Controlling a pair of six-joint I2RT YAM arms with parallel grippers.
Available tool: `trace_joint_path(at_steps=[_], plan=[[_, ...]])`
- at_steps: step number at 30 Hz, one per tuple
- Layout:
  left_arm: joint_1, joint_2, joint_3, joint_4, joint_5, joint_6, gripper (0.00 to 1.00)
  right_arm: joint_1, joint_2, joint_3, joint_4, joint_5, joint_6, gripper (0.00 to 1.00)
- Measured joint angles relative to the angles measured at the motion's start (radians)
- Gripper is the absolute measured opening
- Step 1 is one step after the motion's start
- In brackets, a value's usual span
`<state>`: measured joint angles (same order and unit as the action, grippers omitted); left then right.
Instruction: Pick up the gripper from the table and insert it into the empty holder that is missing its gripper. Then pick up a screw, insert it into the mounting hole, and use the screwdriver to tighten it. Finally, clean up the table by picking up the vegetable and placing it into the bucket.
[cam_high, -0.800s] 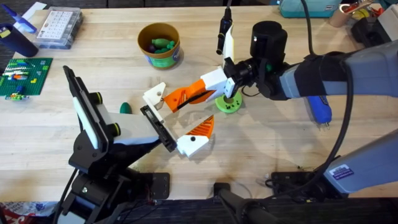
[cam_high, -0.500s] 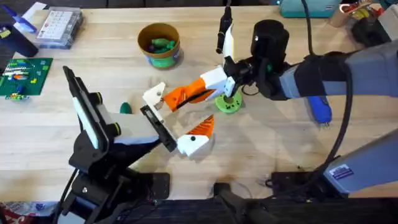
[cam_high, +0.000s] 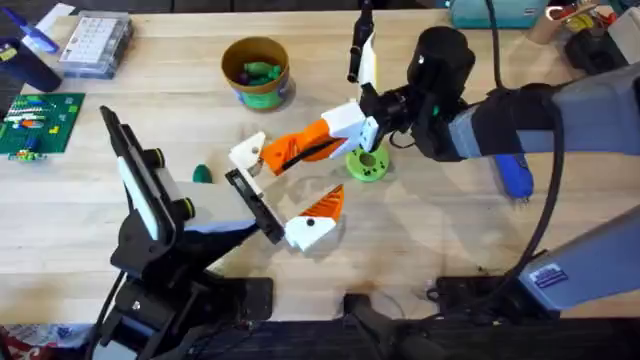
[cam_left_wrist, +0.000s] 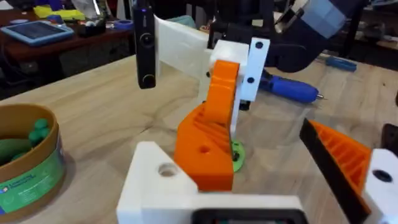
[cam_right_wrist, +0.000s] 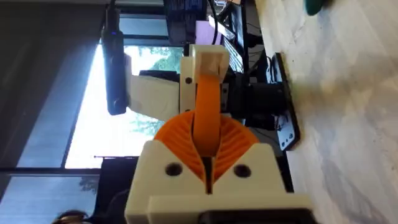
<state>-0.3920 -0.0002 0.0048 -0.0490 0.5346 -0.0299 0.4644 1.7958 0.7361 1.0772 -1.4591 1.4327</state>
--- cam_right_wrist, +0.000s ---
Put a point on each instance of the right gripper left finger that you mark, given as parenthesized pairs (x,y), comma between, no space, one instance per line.
(161,174)

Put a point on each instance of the finger of the left gripper with orange wedge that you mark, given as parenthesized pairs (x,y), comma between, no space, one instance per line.
(206,102)

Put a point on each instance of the bare white finger of the left gripper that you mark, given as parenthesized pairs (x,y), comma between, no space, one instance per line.
(187,93)

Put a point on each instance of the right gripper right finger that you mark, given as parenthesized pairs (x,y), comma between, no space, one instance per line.
(248,174)

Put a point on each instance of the purple box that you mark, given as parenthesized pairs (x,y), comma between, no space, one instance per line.
(206,34)

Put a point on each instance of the window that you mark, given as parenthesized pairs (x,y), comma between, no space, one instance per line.
(102,137)

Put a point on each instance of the black box with blue grille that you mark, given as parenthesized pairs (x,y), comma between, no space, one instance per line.
(183,21)

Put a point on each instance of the black monitor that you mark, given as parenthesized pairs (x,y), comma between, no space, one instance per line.
(237,25)

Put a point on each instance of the green disc with holes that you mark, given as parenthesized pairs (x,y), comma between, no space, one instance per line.
(314,7)

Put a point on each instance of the black bar camera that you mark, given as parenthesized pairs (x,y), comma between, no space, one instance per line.
(114,71)

